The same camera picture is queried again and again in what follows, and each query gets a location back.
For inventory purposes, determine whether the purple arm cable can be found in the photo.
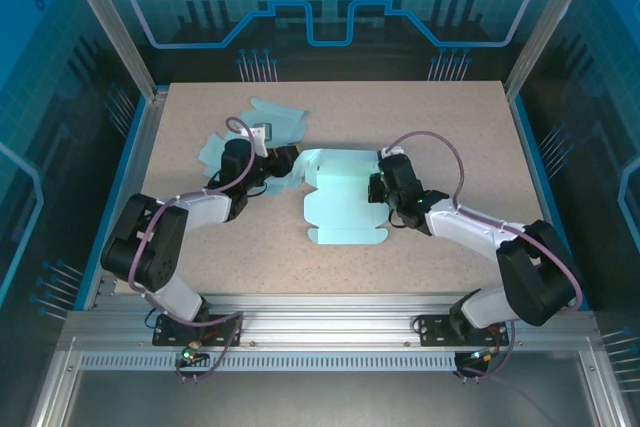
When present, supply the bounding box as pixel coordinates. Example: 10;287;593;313
127;116;266;384
382;130;584;384

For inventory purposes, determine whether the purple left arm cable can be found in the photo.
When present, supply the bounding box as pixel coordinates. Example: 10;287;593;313
127;116;266;384

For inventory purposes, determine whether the aluminium frame bar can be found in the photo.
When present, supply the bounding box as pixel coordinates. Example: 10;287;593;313
579;346;627;427
27;336;84;427

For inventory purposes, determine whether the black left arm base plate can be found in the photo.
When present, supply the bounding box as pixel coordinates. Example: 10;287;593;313
151;310;242;347

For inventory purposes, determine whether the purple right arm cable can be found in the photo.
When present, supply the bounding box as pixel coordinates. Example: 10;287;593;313
382;130;584;384

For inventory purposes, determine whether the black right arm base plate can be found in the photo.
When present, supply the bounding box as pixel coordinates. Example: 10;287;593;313
416;313;512;347

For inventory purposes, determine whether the blue-edged table side rail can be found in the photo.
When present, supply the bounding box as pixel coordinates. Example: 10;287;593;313
508;91;592;312
74;89;171;311

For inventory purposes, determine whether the long aluminium frame rail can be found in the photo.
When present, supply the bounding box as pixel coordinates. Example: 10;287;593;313
58;293;604;354

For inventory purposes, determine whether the aluminium corner post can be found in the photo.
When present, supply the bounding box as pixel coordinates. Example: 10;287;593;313
504;0;605;99
53;0;162;102

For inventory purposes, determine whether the slotted grey cable duct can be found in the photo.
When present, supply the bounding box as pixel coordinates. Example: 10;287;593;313
78;352;460;373

